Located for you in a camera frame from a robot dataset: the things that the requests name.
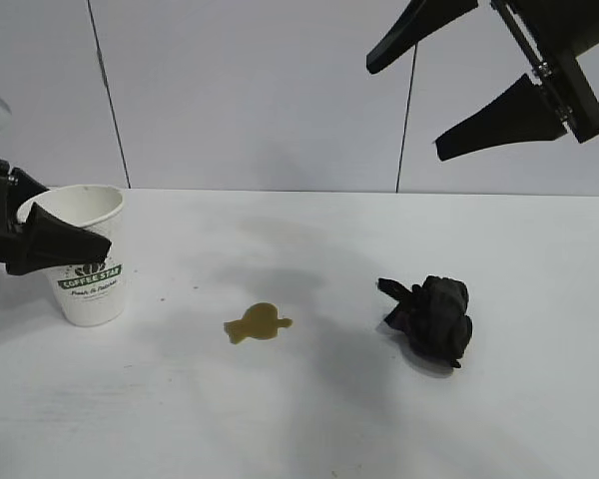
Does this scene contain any brown coffee spill puddle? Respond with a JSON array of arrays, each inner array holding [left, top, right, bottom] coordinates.
[[223, 301, 296, 346]]

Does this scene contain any black cloth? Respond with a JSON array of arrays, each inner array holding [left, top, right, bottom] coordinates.
[[376, 273, 474, 369]]

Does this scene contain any thin black wall strip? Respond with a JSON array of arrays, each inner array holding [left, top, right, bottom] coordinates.
[[394, 43, 421, 194], [86, 0, 133, 191]]

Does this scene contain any white paper coffee cup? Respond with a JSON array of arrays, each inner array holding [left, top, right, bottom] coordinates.
[[16, 184, 127, 328]]

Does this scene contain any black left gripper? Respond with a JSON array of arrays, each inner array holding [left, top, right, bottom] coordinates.
[[0, 153, 113, 277]]

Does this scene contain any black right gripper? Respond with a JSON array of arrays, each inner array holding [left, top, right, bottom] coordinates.
[[364, 0, 599, 163]]

